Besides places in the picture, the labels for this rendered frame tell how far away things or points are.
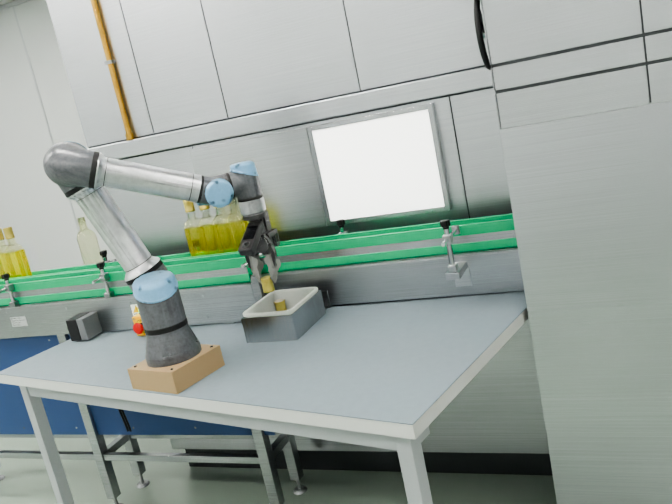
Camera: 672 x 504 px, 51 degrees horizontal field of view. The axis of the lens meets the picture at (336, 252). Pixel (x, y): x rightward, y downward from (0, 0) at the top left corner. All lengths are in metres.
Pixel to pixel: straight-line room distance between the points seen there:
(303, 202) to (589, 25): 1.11
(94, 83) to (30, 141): 4.45
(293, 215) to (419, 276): 0.54
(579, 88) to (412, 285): 0.77
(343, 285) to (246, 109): 0.71
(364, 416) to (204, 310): 1.02
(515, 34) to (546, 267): 0.59
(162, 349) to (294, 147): 0.86
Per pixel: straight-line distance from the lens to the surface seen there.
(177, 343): 1.95
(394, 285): 2.21
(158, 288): 1.92
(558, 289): 1.94
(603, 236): 1.89
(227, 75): 2.54
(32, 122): 7.23
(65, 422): 3.07
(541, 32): 1.84
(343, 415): 1.56
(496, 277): 2.13
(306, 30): 2.40
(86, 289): 2.72
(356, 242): 2.23
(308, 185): 2.42
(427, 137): 2.26
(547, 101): 1.84
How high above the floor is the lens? 1.42
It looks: 13 degrees down
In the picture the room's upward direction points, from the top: 12 degrees counter-clockwise
